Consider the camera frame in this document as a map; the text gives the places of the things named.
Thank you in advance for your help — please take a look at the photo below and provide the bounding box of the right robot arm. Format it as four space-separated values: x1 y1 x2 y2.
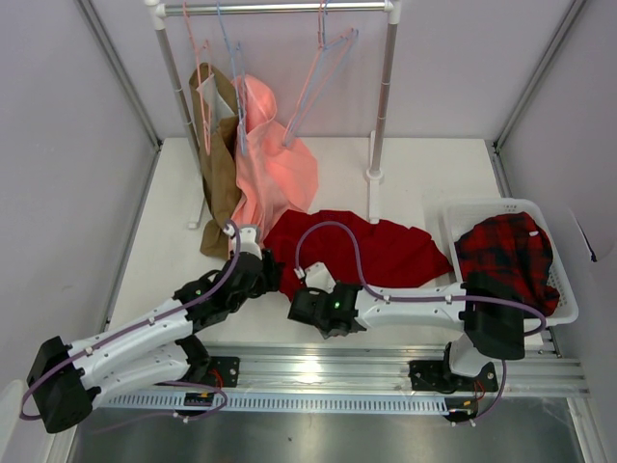
287 277 525 395

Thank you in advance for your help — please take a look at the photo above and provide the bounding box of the red plaid shirt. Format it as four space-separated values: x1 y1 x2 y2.
455 212 560 316

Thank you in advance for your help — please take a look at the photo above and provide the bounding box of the white laundry basket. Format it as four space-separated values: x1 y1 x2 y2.
442 198 578 326

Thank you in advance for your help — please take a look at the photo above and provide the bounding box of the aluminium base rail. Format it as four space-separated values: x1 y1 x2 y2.
207 344 590 397

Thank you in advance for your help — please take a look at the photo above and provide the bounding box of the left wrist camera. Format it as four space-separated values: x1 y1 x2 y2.
224 223 262 258

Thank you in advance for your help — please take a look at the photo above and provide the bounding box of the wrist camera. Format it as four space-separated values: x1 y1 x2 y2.
294 261 336 292
224 223 262 258

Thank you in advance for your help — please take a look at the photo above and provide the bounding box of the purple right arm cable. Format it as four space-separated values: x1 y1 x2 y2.
293 222 548 424

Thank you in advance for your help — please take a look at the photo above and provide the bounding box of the metal clothes rack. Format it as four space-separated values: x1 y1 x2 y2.
145 1 402 224

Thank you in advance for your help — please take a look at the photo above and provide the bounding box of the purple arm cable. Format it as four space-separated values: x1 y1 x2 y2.
18 218 242 422
293 222 548 424

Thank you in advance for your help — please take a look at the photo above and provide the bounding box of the white slotted cable duct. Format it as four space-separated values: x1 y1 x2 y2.
103 390 449 416

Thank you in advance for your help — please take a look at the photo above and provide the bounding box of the salmon pink garment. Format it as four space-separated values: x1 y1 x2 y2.
232 75 318 238

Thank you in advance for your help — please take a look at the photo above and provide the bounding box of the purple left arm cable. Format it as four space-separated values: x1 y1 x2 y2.
18 218 242 422

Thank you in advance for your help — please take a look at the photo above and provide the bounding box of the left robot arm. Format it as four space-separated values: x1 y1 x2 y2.
20 250 284 434

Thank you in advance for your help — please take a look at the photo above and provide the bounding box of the brown garment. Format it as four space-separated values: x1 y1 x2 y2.
189 63 241 259

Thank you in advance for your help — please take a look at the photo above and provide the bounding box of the blue wire hanger left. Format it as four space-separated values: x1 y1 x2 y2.
216 1 248 156

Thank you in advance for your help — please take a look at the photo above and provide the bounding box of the red skirt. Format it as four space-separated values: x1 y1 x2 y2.
264 210 453 299

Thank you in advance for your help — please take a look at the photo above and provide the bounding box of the blue wire hanger right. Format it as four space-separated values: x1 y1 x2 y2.
283 0 361 148

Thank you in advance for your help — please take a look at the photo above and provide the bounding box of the blue wire hanger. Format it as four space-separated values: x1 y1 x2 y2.
216 1 248 156
283 0 361 148

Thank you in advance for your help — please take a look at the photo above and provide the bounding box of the pink wire hanger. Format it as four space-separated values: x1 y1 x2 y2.
182 1 212 155
282 0 354 144

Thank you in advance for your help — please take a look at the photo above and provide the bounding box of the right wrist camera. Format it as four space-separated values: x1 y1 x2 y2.
294 261 336 292

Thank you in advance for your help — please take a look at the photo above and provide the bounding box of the pink wire hanger left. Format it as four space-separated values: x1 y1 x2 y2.
182 1 212 155

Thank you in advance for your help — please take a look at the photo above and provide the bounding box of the pink wire hanger right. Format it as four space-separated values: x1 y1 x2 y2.
282 0 354 144

